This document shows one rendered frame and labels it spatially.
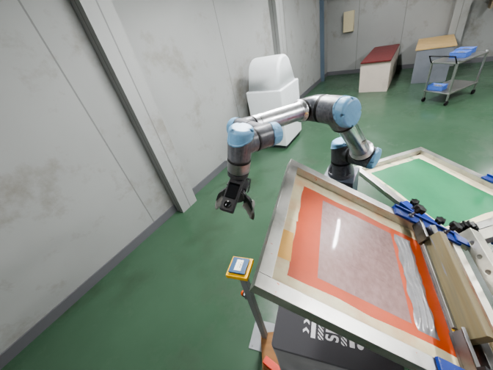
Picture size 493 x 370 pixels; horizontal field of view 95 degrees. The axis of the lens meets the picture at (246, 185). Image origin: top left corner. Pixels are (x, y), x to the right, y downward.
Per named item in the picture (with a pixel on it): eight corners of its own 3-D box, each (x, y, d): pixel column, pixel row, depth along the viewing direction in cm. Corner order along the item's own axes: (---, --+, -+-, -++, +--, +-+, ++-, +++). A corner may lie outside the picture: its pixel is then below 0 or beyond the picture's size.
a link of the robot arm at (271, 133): (262, 117, 79) (237, 124, 74) (285, 122, 71) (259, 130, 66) (263, 139, 83) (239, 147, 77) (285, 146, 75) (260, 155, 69)
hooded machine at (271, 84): (273, 130, 519) (262, 53, 430) (302, 131, 481) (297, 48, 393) (256, 146, 469) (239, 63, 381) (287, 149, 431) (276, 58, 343)
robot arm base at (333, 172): (331, 165, 149) (331, 152, 144) (356, 168, 141) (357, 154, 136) (324, 178, 140) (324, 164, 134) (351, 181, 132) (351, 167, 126)
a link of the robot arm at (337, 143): (338, 152, 142) (338, 132, 134) (359, 158, 132) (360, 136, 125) (326, 161, 137) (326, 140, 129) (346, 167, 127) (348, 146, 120)
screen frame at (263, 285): (249, 291, 56) (254, 285, 53) (287, 164, 99) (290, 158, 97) (536, 432, 56) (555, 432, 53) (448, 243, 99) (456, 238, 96)
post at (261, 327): (248, 348, 179) (214, 280, 125) (255, 319, 196) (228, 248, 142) (276, 356, 171) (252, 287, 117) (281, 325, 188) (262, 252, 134)
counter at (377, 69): (395, 70, 698) (400, 43, 656) (386, 92, 570) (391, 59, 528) (371, 73, 733) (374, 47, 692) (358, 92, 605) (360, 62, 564)
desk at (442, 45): (445, 66, 634) (454, 34, 590) (447, 81, 542) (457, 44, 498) (412, 69, 675) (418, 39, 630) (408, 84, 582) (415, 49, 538)
